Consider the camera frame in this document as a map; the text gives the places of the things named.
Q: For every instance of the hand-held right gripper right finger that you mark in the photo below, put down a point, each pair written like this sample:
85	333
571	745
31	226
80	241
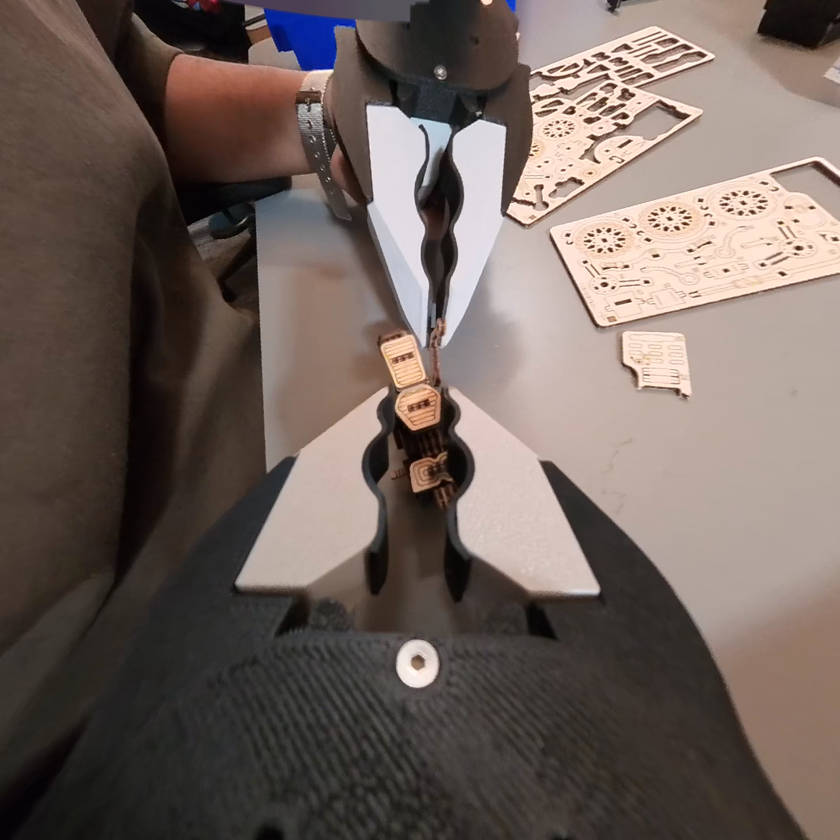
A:
518	518

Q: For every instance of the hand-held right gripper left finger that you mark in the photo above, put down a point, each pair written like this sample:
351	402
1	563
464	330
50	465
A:
315	518

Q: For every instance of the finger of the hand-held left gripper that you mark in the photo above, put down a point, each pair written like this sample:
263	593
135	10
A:
482	197
394	197

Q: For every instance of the partly built wooden model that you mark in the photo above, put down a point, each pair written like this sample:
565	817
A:
420	407

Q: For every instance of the small angled wooden link piece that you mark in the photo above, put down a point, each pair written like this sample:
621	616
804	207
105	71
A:
435	354

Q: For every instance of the wooden puzzle sheet small wheels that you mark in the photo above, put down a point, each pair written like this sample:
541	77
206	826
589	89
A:
682	111

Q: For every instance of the person's left forearm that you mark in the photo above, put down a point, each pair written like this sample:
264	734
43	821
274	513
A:
236	118

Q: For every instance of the grey desk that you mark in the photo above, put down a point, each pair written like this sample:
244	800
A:
656	459

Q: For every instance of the person's left hand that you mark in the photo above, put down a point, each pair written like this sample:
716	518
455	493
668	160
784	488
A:
346	177

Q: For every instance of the silver wristband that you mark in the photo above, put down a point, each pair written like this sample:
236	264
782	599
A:
315	131

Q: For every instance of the black office chair base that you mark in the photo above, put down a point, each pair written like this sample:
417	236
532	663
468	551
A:
229	210

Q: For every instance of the small slotted wooden piece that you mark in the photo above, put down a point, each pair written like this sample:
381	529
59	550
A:
656	361

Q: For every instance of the wooden puzzle sheet rectangular window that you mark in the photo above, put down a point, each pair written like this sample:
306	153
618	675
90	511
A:
689	262

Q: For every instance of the wooden puzzle sheet large cutouts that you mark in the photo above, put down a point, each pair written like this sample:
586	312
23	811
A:
695	56

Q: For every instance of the small black box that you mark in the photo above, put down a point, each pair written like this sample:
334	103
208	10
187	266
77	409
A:
800	19

